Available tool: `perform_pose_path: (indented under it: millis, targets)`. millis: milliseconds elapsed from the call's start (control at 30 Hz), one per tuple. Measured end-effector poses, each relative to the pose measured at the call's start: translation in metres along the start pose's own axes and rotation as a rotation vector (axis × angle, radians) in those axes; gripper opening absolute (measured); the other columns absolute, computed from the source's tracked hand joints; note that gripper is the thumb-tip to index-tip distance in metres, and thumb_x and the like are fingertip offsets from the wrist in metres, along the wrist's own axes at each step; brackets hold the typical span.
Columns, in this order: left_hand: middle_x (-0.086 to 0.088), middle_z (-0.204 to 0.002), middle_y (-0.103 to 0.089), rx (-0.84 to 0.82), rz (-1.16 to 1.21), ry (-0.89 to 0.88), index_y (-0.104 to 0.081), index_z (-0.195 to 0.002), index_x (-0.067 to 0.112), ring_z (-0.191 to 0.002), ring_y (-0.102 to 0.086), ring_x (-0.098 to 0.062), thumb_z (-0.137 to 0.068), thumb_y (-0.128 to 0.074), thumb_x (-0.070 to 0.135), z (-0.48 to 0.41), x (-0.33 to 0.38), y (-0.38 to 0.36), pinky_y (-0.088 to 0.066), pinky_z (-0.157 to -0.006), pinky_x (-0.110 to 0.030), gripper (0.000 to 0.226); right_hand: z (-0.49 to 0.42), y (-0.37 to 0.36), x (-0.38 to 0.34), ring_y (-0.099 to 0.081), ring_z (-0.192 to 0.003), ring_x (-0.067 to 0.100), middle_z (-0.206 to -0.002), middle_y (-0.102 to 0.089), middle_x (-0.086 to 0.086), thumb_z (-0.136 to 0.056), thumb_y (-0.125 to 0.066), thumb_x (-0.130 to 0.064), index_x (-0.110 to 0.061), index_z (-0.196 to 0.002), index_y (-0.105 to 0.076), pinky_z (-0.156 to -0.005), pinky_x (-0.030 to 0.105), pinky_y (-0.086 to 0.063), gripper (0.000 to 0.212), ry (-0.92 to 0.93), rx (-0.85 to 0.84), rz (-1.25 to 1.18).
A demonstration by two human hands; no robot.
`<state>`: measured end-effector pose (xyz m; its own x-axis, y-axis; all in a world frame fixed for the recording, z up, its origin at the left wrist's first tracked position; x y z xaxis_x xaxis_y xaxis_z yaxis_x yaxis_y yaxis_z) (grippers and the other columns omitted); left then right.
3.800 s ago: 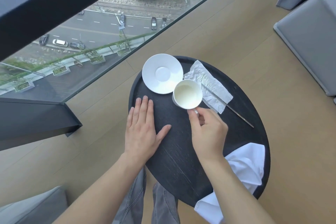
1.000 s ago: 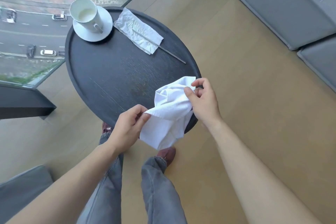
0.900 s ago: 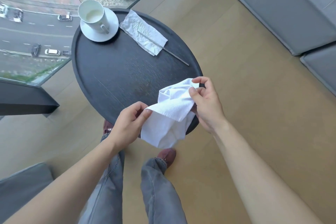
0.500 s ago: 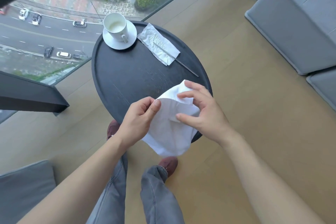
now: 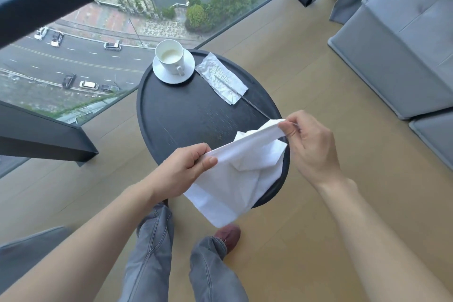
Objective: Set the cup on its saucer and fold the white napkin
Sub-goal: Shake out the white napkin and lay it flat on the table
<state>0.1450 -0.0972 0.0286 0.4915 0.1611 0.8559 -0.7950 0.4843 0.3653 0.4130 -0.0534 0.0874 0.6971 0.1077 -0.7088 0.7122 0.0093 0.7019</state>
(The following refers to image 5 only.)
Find person's right maroon shoe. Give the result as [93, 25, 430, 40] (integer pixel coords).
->
[215, 224, 241, 255]

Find person's left forearm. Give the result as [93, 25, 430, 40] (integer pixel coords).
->
[0, 179, 167, 302]

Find person's left hand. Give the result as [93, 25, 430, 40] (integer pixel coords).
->
[150, 143, 218, 201]

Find person's left leg grey jeans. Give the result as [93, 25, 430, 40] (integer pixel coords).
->
[118, 202, 175, 302]

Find smooth white napkin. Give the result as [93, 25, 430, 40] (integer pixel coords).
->
[184, 118, 288, 229]

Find person's right leg grey jeans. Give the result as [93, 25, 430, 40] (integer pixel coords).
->
[188, 236, 248, 302]

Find person's right hand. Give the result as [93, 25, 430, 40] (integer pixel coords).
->
[278, 110, 349, 191]

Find round black table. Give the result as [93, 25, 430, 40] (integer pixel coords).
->
[136, 49, 291, 209]

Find grey sofa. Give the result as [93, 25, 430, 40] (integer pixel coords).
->
[328, 0, 453, 171]

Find person's leg grey jeans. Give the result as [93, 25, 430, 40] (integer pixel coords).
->
[188, 236, 248, 302]
[118, 202, 175, 302]

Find black window post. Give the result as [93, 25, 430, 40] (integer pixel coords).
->
[0, 100, 100, 168]

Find white saucer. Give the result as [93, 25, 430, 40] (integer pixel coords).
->
[152, 49, 196, 85]

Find white cup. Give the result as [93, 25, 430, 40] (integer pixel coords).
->
[155, 39, 186, 77]

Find metal stirring spoon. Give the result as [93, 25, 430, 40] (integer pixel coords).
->
[212, 72, 273, 120]

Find person's right forearm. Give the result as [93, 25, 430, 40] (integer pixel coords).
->
[313, 177, 453, 302]

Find person's grey shirt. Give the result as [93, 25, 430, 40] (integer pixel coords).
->
[0, 226, 73, 283]

